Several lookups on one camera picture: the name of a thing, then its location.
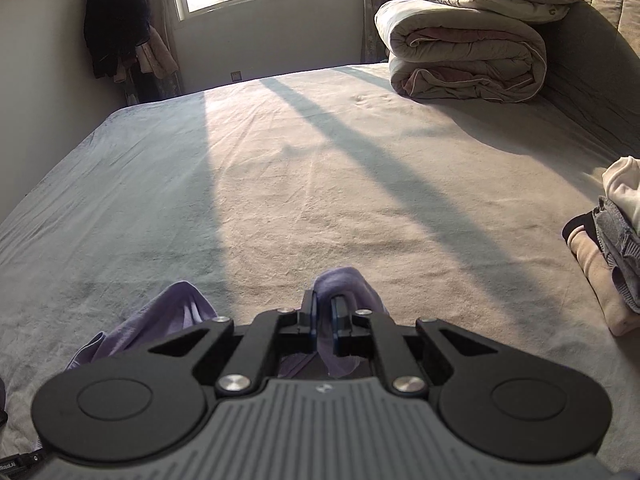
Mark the bed with grey sheet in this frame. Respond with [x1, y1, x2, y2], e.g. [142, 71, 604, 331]
[0, 62, 640, 480]

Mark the white garment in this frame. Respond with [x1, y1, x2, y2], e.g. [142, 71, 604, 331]
[602, 156, 640, 238]

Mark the grey garment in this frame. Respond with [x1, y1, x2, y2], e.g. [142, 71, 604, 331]
[592, 197, 640, 313]

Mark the patterned curtain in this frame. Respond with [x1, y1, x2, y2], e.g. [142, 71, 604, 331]
[360, 0, 402, 66]

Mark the grey padded headboard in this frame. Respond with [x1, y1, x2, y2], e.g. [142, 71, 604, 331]
[537, 0, 640, 171]

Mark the folded grey quilt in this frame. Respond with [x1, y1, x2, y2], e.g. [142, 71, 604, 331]
[374, 0, 548, 103]

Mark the purple shirt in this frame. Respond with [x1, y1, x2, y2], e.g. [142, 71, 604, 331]
[65, 266, 391, 381]

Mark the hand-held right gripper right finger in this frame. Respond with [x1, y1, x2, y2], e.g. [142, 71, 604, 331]
[330, 296, 493, 397]

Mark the beige garment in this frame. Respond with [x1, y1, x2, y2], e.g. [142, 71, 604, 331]
[561, 212, 637, 337]

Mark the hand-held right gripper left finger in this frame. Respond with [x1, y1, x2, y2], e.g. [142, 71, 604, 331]
[149, 290, 319, 397]

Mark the pink hanging garment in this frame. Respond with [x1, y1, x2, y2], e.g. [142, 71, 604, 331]
[134, 25, 180, 82]

